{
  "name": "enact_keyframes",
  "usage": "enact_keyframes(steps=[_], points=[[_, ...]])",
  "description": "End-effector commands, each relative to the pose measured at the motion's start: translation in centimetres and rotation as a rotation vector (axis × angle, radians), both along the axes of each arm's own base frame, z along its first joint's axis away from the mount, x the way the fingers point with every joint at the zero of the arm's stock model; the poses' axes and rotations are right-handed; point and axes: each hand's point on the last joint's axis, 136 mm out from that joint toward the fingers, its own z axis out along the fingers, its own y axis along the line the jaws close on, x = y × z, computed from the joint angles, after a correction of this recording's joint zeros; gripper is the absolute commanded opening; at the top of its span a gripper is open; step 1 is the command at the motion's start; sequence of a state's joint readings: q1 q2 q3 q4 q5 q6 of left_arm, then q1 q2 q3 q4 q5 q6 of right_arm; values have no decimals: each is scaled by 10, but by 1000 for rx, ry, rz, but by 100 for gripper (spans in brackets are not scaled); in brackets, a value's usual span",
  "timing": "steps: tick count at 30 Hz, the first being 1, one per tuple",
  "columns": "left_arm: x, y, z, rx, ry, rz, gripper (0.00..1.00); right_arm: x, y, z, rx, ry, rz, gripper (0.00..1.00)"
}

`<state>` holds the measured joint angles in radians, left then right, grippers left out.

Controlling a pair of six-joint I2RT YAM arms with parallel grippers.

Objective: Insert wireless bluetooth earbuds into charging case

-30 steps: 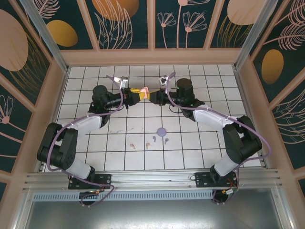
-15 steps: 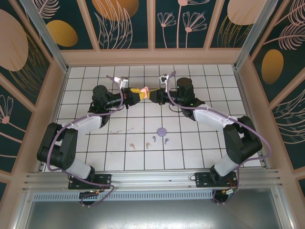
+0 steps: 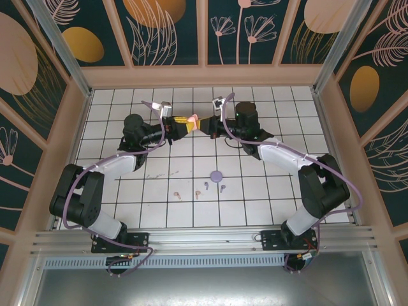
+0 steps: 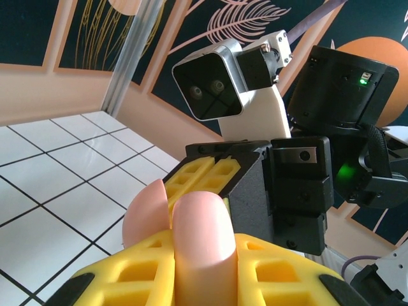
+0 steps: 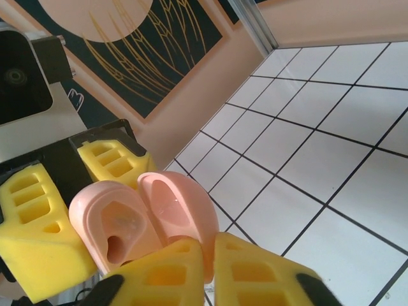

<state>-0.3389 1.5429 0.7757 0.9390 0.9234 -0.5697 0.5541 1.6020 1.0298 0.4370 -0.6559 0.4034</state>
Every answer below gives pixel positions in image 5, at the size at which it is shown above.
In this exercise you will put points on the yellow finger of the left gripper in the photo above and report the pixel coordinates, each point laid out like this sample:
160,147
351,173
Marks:
35,255
137,165

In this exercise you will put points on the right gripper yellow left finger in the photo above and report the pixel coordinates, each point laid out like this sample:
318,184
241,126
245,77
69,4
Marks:
153,280

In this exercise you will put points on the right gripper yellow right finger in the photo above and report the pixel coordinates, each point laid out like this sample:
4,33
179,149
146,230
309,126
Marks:
255,277

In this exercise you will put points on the light pink earbud charging case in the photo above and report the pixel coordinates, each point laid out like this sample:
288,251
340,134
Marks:
188,207

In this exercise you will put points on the aluminium corner post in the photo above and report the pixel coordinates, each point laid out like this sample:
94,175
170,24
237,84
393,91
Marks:
255,25

